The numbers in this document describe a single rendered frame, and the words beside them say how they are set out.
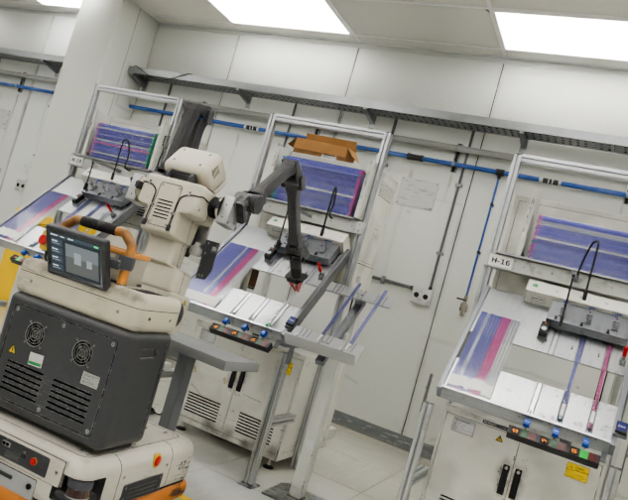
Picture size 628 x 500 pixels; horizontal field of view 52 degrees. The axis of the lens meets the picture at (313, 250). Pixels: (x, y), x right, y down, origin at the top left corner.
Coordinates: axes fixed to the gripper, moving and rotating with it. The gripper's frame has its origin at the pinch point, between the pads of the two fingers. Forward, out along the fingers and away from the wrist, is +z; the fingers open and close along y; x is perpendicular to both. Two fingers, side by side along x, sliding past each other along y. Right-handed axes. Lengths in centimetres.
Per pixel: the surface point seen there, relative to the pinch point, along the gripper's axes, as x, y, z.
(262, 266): -11.3, 28.1, 0.2
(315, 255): -23.4, 1.5, -7.1
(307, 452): 53, -33, 49
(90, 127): -60, 193, -36
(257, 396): 29, 11, 53
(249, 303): 16.3, 18.5, 3.2
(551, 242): -53, -110, -28
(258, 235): -34, 45, -2
